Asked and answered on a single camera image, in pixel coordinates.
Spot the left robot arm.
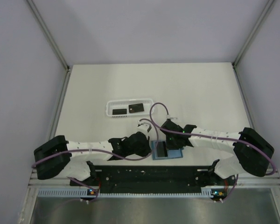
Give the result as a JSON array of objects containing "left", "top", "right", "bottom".
[{"left": 32, "top": 132, "right": 151, "bottom": 185}]

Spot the aluminium frame post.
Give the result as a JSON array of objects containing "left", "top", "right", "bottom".
[
  {"left": 25, "top": 0, "right": 70, "bottom": 71},
  {"left": 232, "top": 0, "right": 277, "bottom": 69}
]

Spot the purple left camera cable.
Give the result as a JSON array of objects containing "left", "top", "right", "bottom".
[{"left": 32, "top": 118, "right": 161, "bottom": 169}]

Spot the right aluminium frame post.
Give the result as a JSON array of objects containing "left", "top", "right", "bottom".
[{"left": 232, "top": 0, "right": 277, "bottom": 69}]

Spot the white plastic basket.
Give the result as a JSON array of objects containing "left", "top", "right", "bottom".
[{"left": 105, "top": 98, "right": 154, "bottom": 118}]

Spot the black VIP credit card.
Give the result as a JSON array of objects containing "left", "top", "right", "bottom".
[{"left": 156, "top": 141, "right": 168, "bottom": 158}]

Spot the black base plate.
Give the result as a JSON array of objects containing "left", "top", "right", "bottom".
[{"left": 83, "top": 166, "right": 235, "bottom": 194}]

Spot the blue leather card holder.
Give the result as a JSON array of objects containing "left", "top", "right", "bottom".
[{"left": 151, "top": 140, "right": 183, "bottom": 160}]

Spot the grey slotted cable duct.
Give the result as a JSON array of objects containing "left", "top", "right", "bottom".
[{"left": 37, "top": 188, "right": 226, "bottom": 199}]

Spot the left aluminium frame post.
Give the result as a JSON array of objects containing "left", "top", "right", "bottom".
[{"left": 25, "top": 0, "right": 70, "bottom": 71}]

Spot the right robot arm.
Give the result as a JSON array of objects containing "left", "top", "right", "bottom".
[{"left": 160, "top": 119, "right": 274, "bottom": 185}]

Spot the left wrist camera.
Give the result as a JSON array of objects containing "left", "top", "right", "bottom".
[{"left": 137, "top": 121, "right": 152, "bottom": 135}]

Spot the aluminium front rail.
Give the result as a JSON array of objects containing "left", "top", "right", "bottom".
[{"left": 28, "top": 169, "right": 73, "bottom": 189}]

